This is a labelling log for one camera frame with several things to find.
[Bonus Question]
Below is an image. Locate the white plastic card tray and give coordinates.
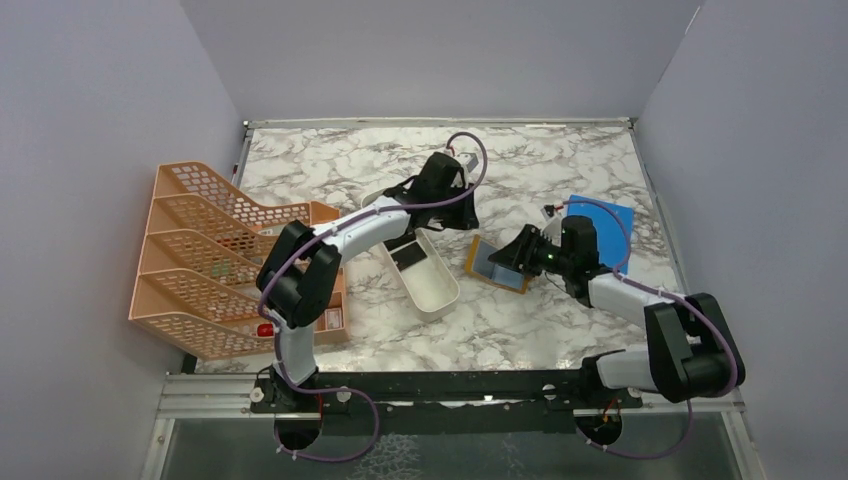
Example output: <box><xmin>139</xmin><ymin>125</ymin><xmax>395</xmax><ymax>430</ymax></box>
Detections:
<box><xmin>361</xmin><ymin>192</ymin><xmax>460</xmax><ymax>322</ymax></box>

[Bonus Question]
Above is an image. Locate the yellow leather card holder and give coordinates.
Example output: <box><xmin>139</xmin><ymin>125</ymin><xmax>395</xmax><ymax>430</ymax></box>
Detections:
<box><xmin>464</xmin><ymin>234</ymin><xmax>530</xmax><ymax>295</ymax></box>

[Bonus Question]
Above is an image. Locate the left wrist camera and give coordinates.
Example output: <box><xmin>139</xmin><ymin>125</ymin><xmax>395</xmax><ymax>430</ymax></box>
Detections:
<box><xmin>455</xmin><ymin>152</ymin><xmax>480</xmax><ymax>174</ymax></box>

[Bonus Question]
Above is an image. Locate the peach plastic file rack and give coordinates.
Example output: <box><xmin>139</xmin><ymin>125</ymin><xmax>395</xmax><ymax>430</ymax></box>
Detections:
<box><xmin>128</xmin><ymin>161</ymin><xmax>340</xmax><ymax>361</ymax></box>

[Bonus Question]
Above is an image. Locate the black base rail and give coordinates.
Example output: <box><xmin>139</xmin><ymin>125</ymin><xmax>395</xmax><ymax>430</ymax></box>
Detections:
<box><xmin>249</xmin><ymin>370</ymin><xmax>642</xmax><ymax>436</ymax></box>

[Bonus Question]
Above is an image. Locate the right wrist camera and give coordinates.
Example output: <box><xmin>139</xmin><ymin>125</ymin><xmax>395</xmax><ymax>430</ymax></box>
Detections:
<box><xmin>542</xmin><ymin>204</ymin><xmax>565</xmax><ymax>243</ymax></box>

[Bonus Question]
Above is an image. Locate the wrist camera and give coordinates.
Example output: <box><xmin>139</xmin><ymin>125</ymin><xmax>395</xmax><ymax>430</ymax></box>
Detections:
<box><xmin>542</xmin><ymin>204</ymin><xmax>565</xmax><ymax>243</ymax></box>
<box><xmin>455</xmin><ymin>152</ymin><xmax>480</xmax><ymax>174</ymax></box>

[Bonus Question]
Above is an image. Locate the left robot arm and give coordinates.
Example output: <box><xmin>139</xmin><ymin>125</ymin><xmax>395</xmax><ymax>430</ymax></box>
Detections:
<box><xmin>256</xmin><ymin>152</ymin><xmax>479</xmax><ymax>411</ymax></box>

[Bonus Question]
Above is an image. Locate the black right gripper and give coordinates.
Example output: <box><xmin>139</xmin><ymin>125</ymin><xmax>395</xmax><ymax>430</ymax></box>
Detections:
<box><xmin>489</xmin><ymin>223</ymin><xmax>574</xmax><ymax>278</ymax></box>

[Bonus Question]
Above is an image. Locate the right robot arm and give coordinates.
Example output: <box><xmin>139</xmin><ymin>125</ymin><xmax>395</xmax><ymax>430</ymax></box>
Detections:
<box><xmin>488</xmin><ymin>216</ymin><xmax>746</xmax><ymax>407</ymax></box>

